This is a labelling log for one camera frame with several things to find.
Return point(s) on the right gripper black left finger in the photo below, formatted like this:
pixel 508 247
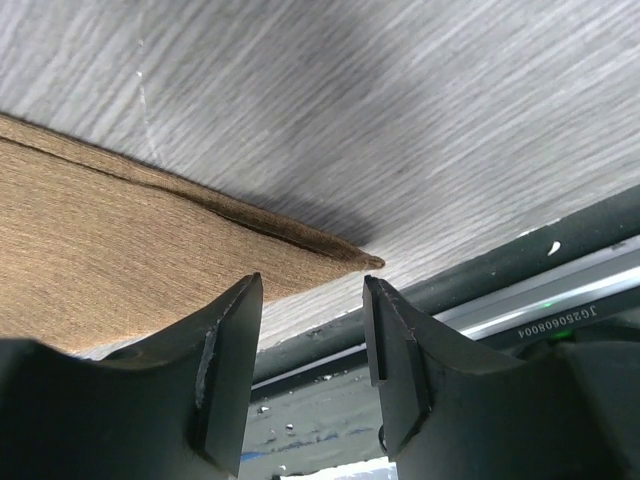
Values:
pixel 171 406

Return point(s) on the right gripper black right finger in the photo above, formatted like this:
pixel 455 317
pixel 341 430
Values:
pixel 453 408

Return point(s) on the brown cloth napkin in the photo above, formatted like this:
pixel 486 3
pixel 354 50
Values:
pixel 97 248

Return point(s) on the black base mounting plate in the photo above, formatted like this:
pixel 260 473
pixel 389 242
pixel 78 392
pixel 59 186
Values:
pixel 313 408

